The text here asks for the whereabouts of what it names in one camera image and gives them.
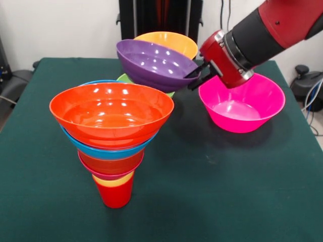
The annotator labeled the purple bowl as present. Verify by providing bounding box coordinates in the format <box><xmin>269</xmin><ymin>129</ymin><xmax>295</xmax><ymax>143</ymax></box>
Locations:
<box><xmin>116</xmin><ymin>39</ymin><xmax>202</xmax><ymax>93</ymax></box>

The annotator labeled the dark green table cloth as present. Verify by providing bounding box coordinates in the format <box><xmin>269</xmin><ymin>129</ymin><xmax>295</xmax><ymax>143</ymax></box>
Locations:
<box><xmin>0</xmin><ymin>57</ymin><xmax>323</xmax><ymax>242</ymax></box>

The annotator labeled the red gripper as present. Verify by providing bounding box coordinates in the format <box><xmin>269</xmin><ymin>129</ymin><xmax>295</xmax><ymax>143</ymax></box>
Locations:
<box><xmin>183</xmin><ymin>30</ymin><xmax>255</xmax><ymax>91</ymax></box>

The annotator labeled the black wall cable with plug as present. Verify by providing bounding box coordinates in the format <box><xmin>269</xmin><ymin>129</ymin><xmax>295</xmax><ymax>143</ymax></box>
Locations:
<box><xmin>216</xmin><ymin>0</ymin><xmax>233</xmax><ymax>36</ymax></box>

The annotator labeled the small orange bowl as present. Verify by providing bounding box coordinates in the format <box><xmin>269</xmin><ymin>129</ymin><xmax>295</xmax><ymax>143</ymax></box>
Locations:
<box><xmin>78</xmin><ymin>149</ymin><xmax>145</xmax><ymax>176</ymax></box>

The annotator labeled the blue bowl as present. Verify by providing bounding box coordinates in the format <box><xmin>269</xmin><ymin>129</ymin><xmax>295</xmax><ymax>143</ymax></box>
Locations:
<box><xmin>60</xmin><ymin>79</ymin><xmax>158</xmax><ymax>161</ymax></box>

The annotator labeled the green bowl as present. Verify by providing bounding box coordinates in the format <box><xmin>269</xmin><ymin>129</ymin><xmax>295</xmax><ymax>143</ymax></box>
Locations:
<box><xmin>117</xmin><ymin>73</ymin><xmax>176</xmax><ymax>98</ymax></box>

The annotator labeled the black chair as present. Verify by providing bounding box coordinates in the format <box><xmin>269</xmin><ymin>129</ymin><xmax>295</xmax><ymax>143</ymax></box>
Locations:
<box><xmin>0</xmin><ymin>38</ymin><xmax>41</xmax><ymax>106</ymax></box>

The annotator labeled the large light orange bowl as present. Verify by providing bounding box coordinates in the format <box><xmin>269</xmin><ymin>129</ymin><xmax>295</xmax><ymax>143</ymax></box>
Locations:
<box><xmin>134</xmin><ymin>31</ymin><xmax>199</xmax><ymax>61</ymax></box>

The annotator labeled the small crimson bowl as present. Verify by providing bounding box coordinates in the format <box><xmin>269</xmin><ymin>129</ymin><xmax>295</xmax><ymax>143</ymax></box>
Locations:
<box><xmin>78</xmin><ymin>154</ymin><xmax>141</xmax><ymax>181</ymax></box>

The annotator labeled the large magenta bowl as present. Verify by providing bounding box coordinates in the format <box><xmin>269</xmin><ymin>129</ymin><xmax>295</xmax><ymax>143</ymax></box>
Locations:
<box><xmin>198</xmin><ymin>73</ymin><xmax>286</xmax><ymax>134</ymax></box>

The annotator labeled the red cup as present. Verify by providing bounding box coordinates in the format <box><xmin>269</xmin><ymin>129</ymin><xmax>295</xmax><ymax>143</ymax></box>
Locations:
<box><xmin>94</xmin><ymin>176</ymin><xmax>135</xmax><ymax>209</ymax></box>

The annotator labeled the large red-orange bowl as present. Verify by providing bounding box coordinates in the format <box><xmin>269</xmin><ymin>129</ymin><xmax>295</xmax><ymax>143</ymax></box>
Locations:
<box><xmin>49</xmin><ymin>82</ymin><xmax>175</xmax><ymax>150</ymax></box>

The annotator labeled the black device with cables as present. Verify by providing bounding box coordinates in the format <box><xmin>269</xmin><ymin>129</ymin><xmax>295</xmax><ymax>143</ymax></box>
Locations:
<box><xmin>290</xmin><ymin>65</ymin><xmax>323</xmax><ymax>112</ymax></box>

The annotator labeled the stack of yellow cups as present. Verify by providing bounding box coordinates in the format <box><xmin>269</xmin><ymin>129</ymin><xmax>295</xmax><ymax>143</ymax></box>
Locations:
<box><xmin>92</xmin><ymin>169</ymin><xmax>136</xmax><ymax>189</ymax></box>

